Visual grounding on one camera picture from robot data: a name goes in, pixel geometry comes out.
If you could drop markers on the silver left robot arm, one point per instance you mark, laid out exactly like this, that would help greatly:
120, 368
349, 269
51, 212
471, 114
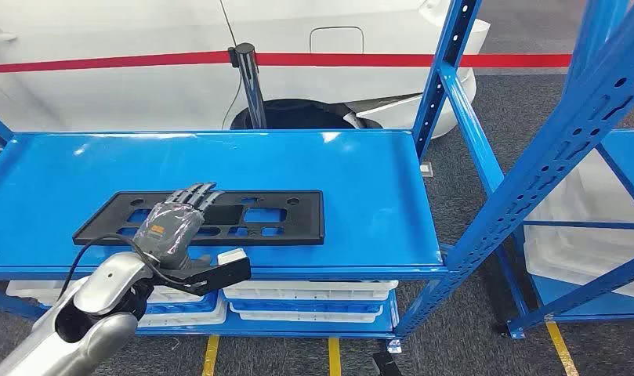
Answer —
109, 285

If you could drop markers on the blue metal shelf rack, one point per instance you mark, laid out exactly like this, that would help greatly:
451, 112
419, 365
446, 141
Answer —
628, 155
348, 171

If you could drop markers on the black stanchion post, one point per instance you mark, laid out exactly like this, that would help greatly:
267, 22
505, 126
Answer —
251, 88

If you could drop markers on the black plastic plate bracket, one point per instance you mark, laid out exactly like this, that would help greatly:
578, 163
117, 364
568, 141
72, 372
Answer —
296, 223

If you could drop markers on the white car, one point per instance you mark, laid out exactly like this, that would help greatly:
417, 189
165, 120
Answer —
140, 31

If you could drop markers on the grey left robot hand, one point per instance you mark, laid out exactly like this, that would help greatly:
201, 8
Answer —
166, 233

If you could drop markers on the translucent white bin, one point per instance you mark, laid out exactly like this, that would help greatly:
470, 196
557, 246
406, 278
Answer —
571, 244

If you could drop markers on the blue plastic bin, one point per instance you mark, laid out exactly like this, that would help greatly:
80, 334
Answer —
306, 307
192, 306

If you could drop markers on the yellow floor tape square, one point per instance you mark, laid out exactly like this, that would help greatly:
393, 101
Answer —
560, 347
210, 358

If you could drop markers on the red barrier belt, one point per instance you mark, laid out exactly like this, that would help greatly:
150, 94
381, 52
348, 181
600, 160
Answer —
348, 59

